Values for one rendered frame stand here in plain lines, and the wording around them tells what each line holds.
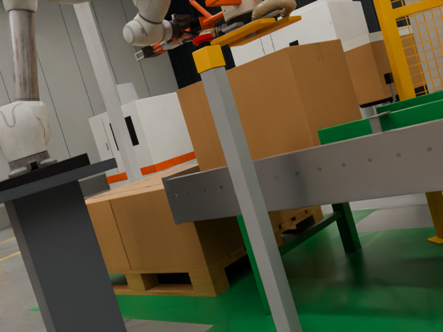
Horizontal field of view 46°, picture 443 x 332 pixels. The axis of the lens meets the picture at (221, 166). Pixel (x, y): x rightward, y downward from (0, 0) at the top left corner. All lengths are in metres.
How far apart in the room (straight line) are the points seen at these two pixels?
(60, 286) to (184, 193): 0.59
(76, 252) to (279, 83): 0.99
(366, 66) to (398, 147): 1.80
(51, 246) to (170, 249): 0.72
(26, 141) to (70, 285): 0.57
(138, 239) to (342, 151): 1.42
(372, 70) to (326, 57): 1.23
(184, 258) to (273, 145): 0.82
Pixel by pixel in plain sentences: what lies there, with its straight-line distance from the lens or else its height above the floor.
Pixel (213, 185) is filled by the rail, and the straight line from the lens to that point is 2.02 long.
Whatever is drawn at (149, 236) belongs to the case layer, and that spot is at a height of 0.32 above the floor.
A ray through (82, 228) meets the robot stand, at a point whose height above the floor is 0.52.
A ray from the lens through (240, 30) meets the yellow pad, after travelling 2.09.
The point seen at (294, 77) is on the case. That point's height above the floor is 0.84.
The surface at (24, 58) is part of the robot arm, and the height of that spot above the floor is 1.25.
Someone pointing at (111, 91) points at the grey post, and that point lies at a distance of 6.01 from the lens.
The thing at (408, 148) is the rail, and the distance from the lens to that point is 1.56.
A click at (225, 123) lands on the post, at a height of 0.75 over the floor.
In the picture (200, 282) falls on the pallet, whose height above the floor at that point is 0.07.
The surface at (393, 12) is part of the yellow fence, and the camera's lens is 2.38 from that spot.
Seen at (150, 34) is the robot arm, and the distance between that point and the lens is 2.15.
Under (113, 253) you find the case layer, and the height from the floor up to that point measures 0.24.
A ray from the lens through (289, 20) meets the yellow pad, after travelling 2.19.
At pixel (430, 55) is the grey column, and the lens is 2.88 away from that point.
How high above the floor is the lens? 0.75
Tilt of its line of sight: 4 degrees down
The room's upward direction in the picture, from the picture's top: 17 degrees counter-clockwise
